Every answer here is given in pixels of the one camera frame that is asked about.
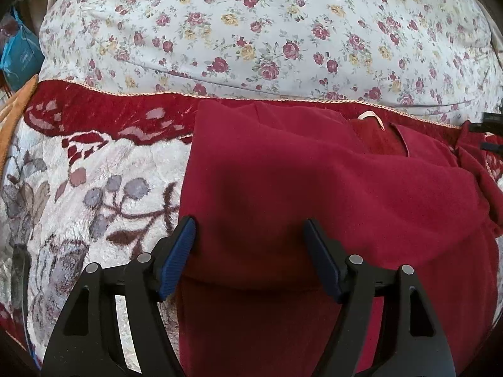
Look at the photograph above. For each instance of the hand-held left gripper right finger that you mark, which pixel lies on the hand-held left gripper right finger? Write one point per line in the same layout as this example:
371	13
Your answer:
320	255

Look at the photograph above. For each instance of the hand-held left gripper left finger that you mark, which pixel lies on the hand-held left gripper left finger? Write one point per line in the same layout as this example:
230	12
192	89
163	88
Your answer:
179	255

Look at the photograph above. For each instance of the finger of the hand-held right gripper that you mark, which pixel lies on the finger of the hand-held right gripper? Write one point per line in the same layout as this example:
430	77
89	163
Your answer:
493	121
493	146

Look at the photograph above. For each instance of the dark red fleece garment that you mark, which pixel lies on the dark red fleece garment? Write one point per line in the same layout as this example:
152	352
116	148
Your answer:
314	188

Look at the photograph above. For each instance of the red and white patterned blanket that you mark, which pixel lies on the red and white patterned blanket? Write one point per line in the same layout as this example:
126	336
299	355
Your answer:
118	188

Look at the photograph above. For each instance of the orange cloth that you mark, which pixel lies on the orange cloth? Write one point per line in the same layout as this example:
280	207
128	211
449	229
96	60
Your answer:
15	106

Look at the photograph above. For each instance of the floral print quilt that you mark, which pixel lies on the floral print quilt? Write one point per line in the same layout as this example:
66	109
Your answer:
255	27

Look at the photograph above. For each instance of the blue bag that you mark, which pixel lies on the blue bag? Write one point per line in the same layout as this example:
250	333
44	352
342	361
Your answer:
21	55

